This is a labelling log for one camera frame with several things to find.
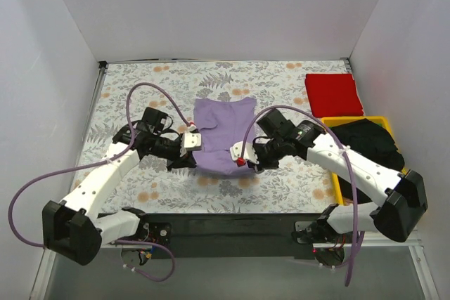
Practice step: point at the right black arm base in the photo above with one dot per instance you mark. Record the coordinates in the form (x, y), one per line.
(312, 232)

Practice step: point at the floral patterned table mat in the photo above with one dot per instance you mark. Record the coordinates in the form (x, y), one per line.
(129, 88)

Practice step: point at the black clothes pile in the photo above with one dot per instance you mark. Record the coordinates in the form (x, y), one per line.
(371, 141)

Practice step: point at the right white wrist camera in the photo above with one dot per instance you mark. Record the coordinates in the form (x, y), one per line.
(243, 154)

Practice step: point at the lavender t shirt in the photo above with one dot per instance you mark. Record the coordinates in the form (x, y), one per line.
(221, 125)

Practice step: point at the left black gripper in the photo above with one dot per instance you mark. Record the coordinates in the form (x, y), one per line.
(181, 159)

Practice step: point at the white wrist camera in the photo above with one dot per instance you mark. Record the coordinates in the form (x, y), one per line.
(190, 141)
(243, 154)

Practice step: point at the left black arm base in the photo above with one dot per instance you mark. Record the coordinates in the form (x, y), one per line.
(154, 232)

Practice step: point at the folded red t shirt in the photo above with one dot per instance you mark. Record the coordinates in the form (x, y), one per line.
(333, 95)

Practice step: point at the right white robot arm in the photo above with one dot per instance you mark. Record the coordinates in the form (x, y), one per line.
(398, 201)

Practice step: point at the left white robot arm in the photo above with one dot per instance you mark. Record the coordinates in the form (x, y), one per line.
(74, 226)

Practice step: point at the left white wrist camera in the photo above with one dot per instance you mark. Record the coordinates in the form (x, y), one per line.
(190, 141)

